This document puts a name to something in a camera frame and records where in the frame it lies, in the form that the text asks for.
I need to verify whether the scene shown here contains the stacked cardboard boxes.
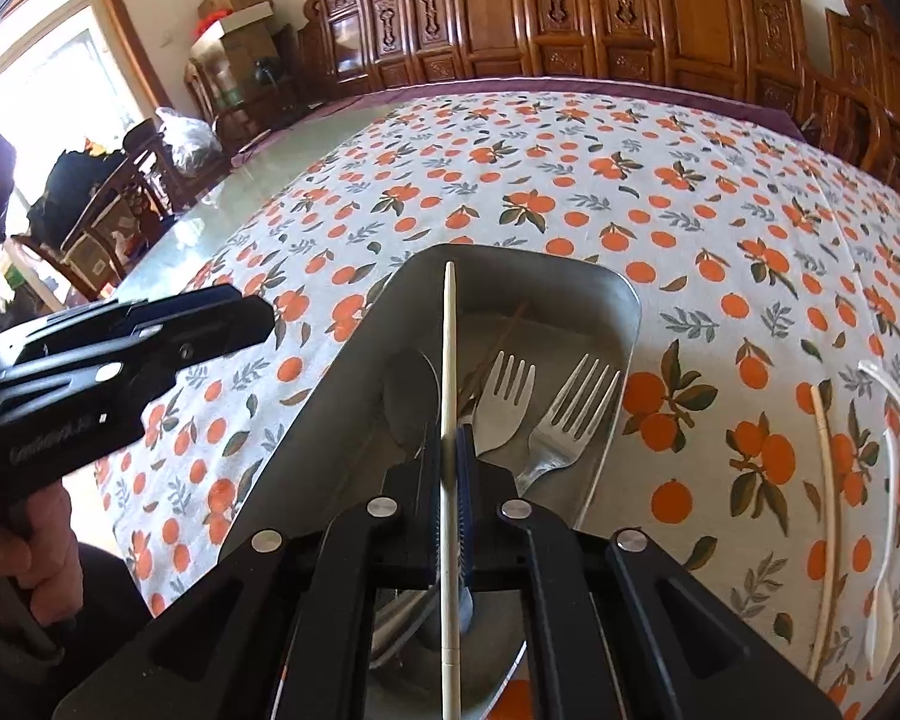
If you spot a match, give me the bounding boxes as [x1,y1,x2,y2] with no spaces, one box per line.
[190,0,283,107]

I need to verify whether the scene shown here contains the steel rectangular tray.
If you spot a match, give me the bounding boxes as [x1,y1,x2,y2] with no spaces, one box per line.
[218,241,644,720]

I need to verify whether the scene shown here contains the brown wooden chopstick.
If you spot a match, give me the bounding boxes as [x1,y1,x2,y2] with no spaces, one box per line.
[458,299,530,408]

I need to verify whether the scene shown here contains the dark wooden dining chair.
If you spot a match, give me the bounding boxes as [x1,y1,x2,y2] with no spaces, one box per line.
[7,119,194,301]

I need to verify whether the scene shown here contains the small white plastic spoon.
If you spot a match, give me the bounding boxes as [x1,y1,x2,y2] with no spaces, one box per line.
[865,427,899,679]

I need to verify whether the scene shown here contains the left hand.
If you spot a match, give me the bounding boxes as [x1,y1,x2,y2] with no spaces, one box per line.
[0,481,82,626]

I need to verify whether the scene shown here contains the carved wooden sofa bench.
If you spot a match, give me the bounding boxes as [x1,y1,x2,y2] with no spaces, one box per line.
[299,0,809,117]

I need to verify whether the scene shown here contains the purple bench cushion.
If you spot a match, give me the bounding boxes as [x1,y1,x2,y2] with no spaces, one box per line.
[232,74,808,166]

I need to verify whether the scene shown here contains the orange print tablecloth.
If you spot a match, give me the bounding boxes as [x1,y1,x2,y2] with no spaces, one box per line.
[95,124,900,718]

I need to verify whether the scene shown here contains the steel spoon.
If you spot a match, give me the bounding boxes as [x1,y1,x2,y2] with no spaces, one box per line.
[370,348,440,670]

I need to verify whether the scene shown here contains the white plastic bag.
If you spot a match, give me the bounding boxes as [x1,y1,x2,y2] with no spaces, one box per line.
[155,107,224,179]

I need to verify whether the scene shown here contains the carved wooden armchair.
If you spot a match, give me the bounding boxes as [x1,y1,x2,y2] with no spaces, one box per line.
[803,0,900,193]

